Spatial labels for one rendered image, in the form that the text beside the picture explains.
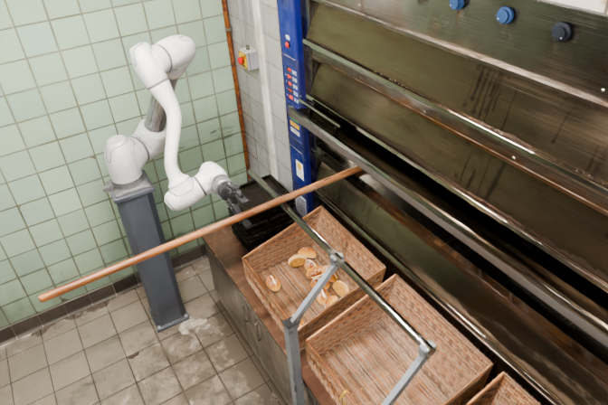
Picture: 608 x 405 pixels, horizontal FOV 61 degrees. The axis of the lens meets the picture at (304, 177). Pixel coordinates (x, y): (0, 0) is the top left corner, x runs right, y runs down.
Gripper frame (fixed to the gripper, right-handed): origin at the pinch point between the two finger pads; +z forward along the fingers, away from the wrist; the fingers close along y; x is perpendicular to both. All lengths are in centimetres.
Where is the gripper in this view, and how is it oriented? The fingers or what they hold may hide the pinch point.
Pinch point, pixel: (245, 212)
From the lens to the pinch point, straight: 211.1
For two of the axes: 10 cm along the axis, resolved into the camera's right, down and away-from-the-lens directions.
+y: 0.6, 8.3, 5.6
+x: -8.5, 3.3, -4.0
